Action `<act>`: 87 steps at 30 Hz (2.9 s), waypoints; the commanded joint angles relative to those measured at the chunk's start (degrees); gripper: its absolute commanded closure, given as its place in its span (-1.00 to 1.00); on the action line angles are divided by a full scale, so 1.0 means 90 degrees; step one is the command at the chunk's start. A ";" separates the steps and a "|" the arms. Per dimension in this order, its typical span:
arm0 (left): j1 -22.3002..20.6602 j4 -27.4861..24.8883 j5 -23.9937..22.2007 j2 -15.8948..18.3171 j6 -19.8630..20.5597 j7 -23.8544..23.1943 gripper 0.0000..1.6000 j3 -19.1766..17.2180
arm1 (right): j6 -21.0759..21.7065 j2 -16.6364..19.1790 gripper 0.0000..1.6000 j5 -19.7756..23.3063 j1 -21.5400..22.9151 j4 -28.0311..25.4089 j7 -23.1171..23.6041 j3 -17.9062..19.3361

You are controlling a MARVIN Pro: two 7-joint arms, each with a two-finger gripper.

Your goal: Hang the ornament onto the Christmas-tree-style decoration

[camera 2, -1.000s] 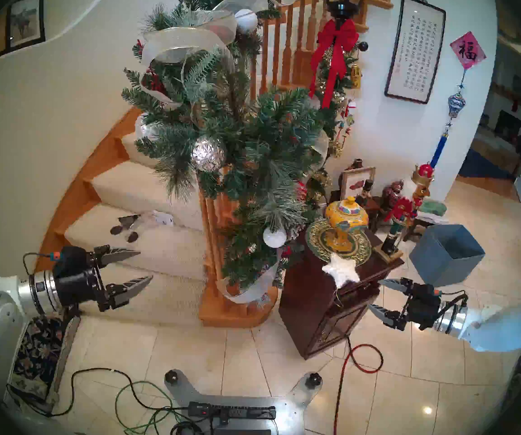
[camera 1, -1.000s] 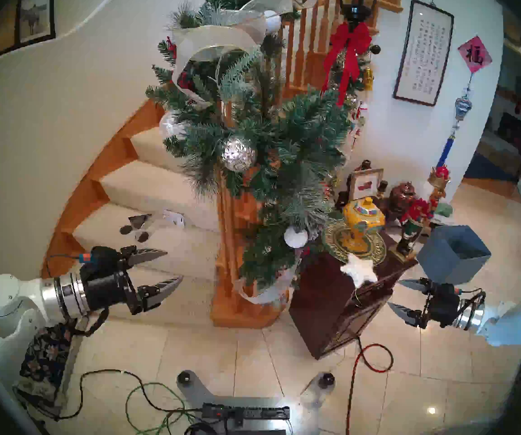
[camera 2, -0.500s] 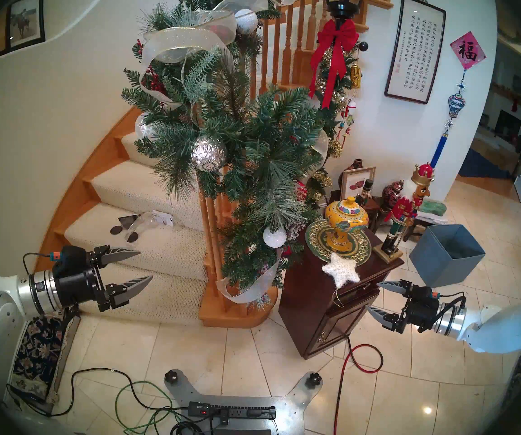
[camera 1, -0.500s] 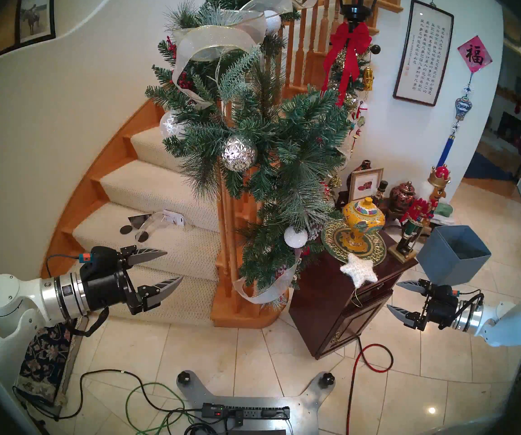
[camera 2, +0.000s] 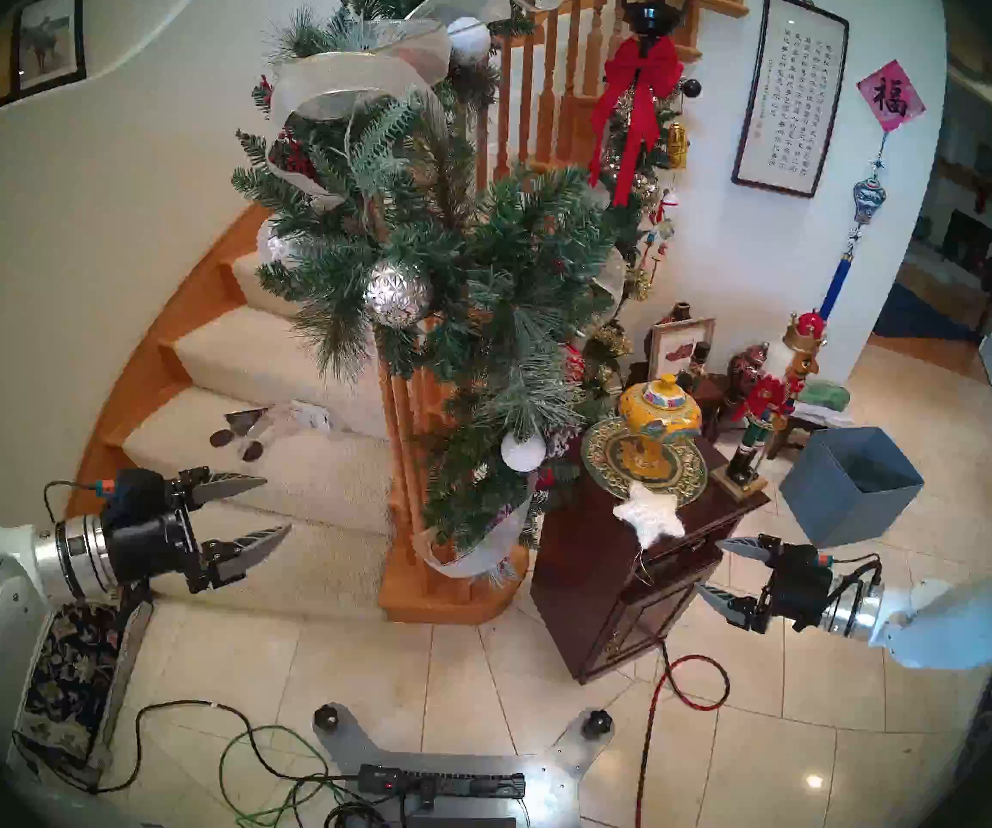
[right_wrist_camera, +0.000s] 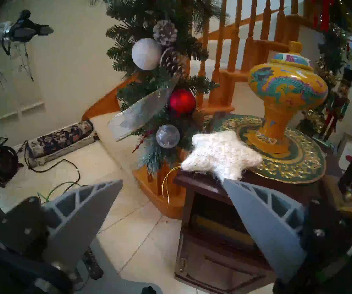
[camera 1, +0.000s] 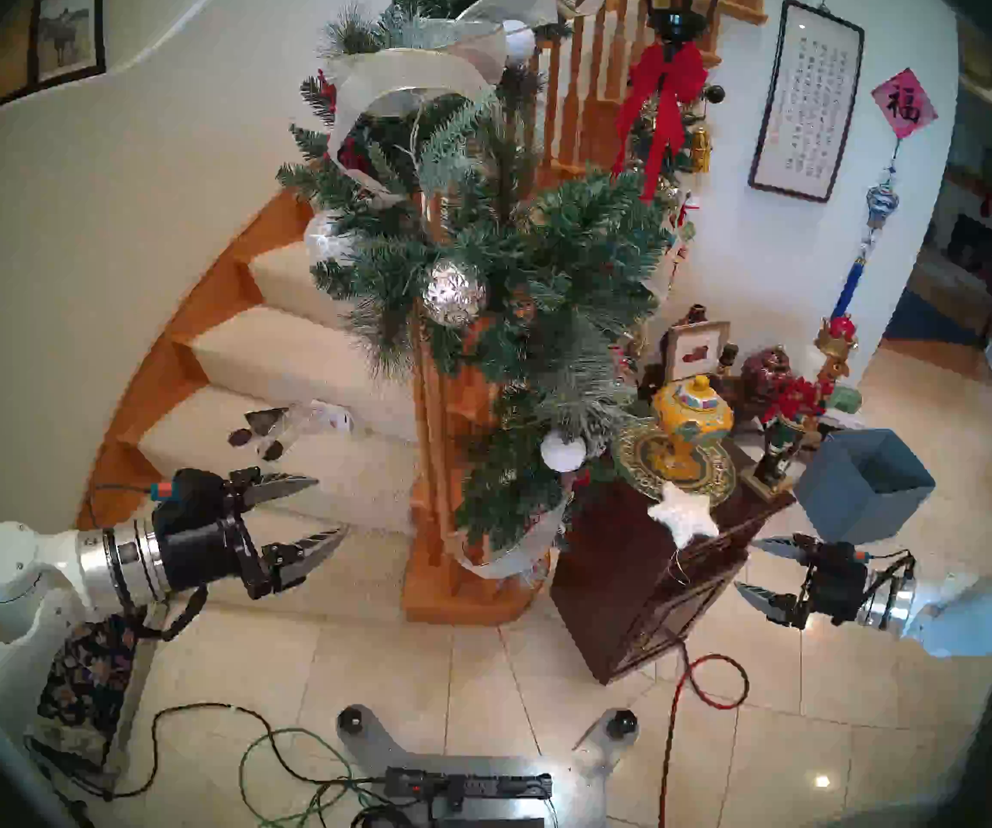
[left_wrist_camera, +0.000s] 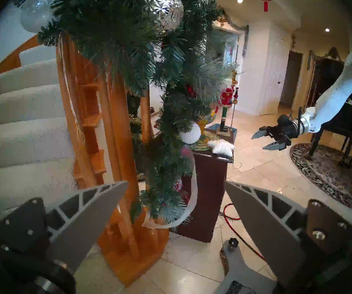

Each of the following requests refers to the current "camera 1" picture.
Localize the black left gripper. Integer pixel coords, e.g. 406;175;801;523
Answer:
151;468;349;599

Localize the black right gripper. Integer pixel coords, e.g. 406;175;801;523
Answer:
733;535;874;630

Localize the white glitter star ornament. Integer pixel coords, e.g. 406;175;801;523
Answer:
647;481;721;549

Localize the silver faceted ball ornament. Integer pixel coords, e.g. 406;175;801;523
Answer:
422;259;488;327

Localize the clear frosted ball ornament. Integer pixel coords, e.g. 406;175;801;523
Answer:
304;211;354;267

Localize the red white hanging ornament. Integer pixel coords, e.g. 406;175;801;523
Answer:
668;192;702;292

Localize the clear plastic packaging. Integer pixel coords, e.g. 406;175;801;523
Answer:
228;399;354;463

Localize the blue grey square bin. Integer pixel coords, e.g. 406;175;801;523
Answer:
793;430;936;544

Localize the dark wood cabinet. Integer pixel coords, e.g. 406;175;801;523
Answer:
549;442;794;685

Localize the carpeted wooden staircase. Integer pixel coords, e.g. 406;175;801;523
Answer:
73;188;548;626

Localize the tall nutcracker soldier figure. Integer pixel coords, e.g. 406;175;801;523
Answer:
742;315;861;501

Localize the yellow porcelain lidded jar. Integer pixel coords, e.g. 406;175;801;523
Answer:
651;375;734;478

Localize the green gold decorative plate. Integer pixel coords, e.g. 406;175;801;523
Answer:
612;417;736;501

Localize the dark red cloisonne jar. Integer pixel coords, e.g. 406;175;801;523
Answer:
742;345;794;398

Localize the sheer white ribbon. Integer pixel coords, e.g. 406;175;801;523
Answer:
444;490;574;579
323;0;609;208

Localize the small framed red picture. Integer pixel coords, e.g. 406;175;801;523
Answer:
664;319;731;386

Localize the small white glitter ball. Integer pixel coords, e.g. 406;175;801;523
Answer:
541;431;587;474

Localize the dark floral patterned rug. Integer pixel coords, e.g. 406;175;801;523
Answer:
30;611;152;771

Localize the dark slim vase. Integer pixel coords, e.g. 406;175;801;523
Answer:
660;303;712;357

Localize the black power strip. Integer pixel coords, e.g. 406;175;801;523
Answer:
384;768;553;803

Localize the green pine garland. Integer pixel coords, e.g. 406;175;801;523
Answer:
276;0;678;568

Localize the blue tassel hanging charm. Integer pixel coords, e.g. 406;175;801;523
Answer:
830;138;900;320

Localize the green gold tinsel garland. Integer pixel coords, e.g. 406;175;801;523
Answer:
625;85;714;232

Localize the framed calligraphy scroll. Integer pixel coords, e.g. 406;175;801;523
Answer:
748;0;866;204

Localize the red diamond fu sign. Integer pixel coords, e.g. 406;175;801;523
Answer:
872;67;939;139

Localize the red velvet bow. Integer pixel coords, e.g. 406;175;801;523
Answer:
612;41;710;202

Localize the framed horse picture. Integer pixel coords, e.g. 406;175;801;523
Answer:
30;0;107;85

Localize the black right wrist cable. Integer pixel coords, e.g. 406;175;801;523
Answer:
867;552;917;607

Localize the black cable teal connector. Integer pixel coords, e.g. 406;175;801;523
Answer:
89;480;179;525

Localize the black left wrist loop cable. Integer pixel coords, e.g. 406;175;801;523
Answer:
121;585;209;643

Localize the red cable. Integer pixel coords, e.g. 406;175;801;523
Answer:
658;641;751;828

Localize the black floor cable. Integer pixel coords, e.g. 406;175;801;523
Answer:
26;704;393;801

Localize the green cable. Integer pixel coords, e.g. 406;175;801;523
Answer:
239;728;376;828

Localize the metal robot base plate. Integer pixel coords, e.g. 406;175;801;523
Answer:
336;706;639;828

